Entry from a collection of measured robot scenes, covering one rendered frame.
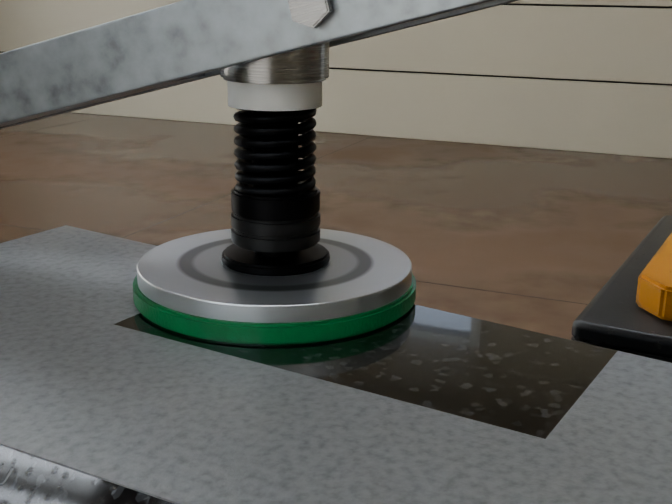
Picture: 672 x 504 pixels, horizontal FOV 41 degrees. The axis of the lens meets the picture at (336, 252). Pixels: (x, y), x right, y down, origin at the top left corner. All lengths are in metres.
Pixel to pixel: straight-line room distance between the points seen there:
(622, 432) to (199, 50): 0.36
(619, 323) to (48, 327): 0.65
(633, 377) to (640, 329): 0.47
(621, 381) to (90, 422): 0.32
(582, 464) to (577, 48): 6.18
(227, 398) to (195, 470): 0.08
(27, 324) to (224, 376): 0.17
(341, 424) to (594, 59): 6.16
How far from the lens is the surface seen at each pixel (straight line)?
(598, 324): 1.07
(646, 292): 1.12
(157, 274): 0.69
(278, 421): 0.52
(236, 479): 0.46
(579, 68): 6.63
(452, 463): 0.48
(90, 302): 0.72
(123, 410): 0.54
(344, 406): 0.53
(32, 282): 0.78
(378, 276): 0.68
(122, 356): 0.61
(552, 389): 0.57
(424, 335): 0.64
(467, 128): 6.83
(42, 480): 0.50
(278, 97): 0.65
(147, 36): 0.66
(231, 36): 0.63
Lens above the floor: 1.10
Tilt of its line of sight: 16 degrees down
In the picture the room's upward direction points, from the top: 1 degrees clockwise
